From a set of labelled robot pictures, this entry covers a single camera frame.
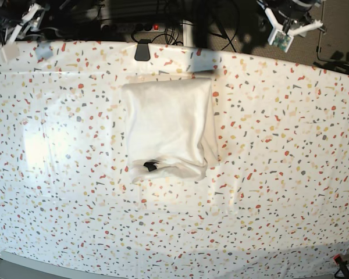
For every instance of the white printed T-shirt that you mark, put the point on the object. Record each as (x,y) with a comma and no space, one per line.
(170,129)

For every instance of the black table clamp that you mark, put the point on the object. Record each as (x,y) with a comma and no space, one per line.
(142,53)

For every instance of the terrazzo patterned tablecloth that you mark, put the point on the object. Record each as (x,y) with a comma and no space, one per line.
(276,206)

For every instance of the red clamp bottom right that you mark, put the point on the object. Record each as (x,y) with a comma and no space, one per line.
(342,271)

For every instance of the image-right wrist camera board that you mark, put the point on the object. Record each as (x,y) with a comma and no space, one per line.
(280,39)

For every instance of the white metal stand post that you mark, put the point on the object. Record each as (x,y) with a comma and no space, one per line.
(187,28)

